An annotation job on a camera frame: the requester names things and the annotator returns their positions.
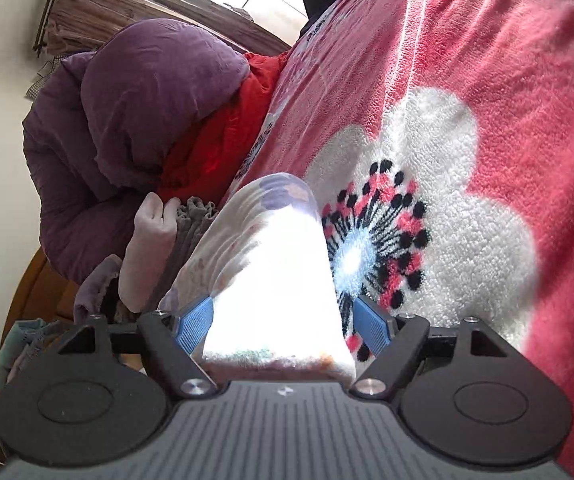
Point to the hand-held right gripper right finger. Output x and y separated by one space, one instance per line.
373 322

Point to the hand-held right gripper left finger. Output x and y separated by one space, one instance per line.
194 322

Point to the white garment with purple trim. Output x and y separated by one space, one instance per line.
267 285

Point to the grey ribbed cloth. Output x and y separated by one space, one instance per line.
189 222

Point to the small mauve cloth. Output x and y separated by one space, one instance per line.
96 285

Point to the teal cloth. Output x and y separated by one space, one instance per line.
22 345

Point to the red padded quilt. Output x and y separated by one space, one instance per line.
222 135

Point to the purple quilt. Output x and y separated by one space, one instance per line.
142 100

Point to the red floral fleece blanket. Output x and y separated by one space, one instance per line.
517 110

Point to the checked cloth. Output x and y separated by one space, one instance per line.
42 77

